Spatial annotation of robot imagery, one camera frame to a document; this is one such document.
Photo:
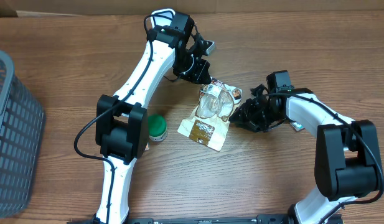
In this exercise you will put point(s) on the brown cardboard backdrop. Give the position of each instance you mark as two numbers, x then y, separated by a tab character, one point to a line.
11	8

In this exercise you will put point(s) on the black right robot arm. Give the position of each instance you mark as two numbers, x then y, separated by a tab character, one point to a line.
348	168

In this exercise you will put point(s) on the white barcode scanner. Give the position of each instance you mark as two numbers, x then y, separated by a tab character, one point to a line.
162	17

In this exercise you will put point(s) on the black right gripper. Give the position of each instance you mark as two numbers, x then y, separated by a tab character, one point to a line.
248	118

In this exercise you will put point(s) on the grey plastic mesh basket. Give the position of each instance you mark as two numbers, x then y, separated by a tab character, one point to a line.
22	121

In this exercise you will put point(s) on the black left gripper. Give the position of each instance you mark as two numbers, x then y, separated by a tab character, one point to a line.
201	74

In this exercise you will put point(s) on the green lid jar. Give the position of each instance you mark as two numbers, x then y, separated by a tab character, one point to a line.
157	127

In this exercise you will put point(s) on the brown Pantree snack pouch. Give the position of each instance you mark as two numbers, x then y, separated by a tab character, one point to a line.
208	123

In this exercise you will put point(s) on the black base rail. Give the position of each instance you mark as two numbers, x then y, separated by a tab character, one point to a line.
210	220

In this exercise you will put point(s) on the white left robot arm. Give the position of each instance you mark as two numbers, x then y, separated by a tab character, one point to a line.
122	130

